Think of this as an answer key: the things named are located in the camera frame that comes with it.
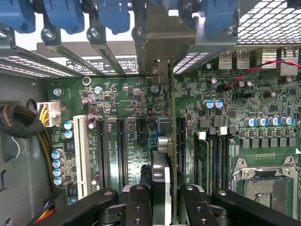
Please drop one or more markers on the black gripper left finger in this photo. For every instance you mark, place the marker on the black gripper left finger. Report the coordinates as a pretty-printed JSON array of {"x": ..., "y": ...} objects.
[{"x": 138, "y": 207}]

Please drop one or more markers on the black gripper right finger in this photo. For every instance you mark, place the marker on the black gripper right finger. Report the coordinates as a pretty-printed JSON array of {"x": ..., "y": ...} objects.
[{"x": 195, "y": 207}]

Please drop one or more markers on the installed RAM stick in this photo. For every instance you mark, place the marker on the installed RAM stick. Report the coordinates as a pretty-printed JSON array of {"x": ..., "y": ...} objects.
[{"x": 201, "y": 164}]

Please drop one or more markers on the long black expansion slot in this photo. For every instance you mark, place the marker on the long black expansion slot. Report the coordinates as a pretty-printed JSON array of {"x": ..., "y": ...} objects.
[
  {"x": 122, "y": 153},
  {"x": 181, "y": 141},
  {"x": 102, "y": 153}
]

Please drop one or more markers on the CPU socket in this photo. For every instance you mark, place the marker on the CPU socket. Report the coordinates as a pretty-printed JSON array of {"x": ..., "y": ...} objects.
[{"x": 265, "y": 188}]

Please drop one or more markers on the short black expansion slot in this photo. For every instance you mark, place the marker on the short black expansion slot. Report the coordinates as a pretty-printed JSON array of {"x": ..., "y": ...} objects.
[{"x": 141, "y": 131}]

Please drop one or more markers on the white expansion slot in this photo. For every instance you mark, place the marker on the white expansion slot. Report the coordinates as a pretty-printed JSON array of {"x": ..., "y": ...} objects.
[{"x": 81, "y": 153}]

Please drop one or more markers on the green motherboard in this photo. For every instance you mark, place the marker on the green motherboard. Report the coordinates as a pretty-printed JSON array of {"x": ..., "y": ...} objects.
[{"x": 117, "y": 94}]

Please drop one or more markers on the open grey PC case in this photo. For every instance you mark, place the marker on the open grey PC case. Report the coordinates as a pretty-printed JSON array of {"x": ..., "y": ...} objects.
[{"x": 18, "y": 164}]

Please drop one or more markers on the white power connector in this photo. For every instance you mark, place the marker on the white power connector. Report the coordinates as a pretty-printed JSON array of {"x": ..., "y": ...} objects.
[{"x": 53, "y": 110}]

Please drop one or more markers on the metal rear port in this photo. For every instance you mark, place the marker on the metal rear port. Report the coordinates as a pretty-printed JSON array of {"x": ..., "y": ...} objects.
[
  {"x": 242, "y": 60},
  {"x": 269, "y": 58},
  {"x": 225, "y": 60},
  {"x": 289, "y": 63}
]

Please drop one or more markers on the blue slot retention clip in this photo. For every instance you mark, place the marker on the blue slot retention clip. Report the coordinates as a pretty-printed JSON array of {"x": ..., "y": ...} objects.
[
  {"x": 14, "y": 14},
  {"x": 63, "y": 16},
  {"x": 218, "y": 16},
  {"x": 113, "y": 16}
]

